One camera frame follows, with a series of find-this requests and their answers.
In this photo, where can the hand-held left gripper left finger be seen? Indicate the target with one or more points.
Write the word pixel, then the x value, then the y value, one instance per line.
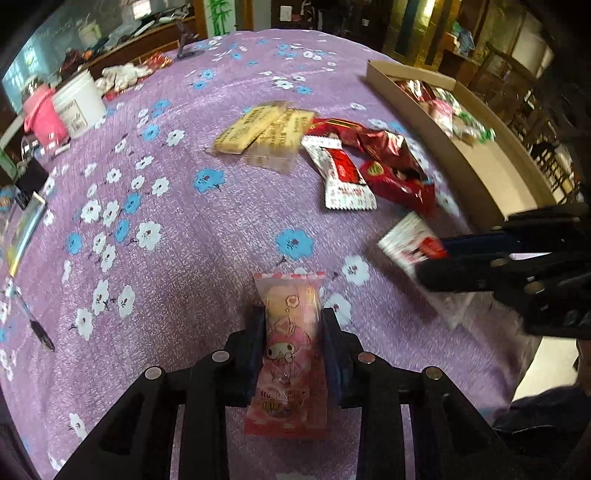
pixel 256 355

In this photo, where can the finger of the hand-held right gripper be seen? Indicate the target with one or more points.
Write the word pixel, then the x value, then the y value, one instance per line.
pixel 461 274
pixel 475 243

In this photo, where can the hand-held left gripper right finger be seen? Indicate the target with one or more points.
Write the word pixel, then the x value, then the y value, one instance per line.
pixel 333 355

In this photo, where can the pink snack packet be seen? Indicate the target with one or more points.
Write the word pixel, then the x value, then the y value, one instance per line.
pixel 441 113
pixel 291 332

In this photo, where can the white red snack packet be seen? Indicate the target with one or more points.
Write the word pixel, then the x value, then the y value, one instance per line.
pixel 406 240
pixel 341 180

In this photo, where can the cardboard box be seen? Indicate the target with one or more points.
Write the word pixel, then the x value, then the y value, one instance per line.
pixel 508 175

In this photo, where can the green snack packet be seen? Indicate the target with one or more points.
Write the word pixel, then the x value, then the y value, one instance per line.
pixel 480 131
pixel 455 99

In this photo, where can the dark red foil snack packet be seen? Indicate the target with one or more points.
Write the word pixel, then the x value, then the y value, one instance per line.
pixel 332 125
pixel 415 88
pixel 388 147

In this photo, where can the yellow biscuit packet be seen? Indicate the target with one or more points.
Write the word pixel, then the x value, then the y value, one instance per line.
pixel 244 129
pixel 281 143

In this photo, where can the purple floral tablecloth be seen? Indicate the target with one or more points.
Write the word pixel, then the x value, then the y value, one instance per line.
pixel 184 277

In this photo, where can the person's dark trouser leg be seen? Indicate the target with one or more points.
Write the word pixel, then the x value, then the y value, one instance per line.
pixel 545 429

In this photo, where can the wooden chair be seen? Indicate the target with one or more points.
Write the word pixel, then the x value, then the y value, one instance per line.
pixel 508 78

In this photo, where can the gold framed cabinet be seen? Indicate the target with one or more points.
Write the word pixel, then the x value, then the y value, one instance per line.
pixel 413 27

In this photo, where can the glossy card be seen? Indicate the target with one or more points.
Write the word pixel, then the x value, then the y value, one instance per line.
pixel 25 226

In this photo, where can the clear plastic cup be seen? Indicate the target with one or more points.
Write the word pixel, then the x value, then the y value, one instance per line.
pixel 32 147

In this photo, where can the white plastic bucket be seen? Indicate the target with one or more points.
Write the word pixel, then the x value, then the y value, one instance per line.
pixel 78 104

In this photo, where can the white cloth glove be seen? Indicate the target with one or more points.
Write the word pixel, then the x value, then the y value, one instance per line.
pixel 108 81
pixel 134 71

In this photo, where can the red foil bag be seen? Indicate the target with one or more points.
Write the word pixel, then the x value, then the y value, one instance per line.
pixel 154 60

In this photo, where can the dark phone stand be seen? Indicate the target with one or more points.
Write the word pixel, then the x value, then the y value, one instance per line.
pixel 187 46

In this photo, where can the bottle in pink knitted sleeve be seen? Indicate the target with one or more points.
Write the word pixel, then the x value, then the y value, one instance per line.
pixel 44 117

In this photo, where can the wooden counter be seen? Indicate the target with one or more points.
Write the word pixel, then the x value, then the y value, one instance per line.
pixel 134 48

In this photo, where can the green bamboo wall poster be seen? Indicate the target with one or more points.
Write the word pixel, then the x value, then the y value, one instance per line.
pixel 217 16

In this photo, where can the large wall mirror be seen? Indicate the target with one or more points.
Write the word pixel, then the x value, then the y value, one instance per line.
pixel 55 41

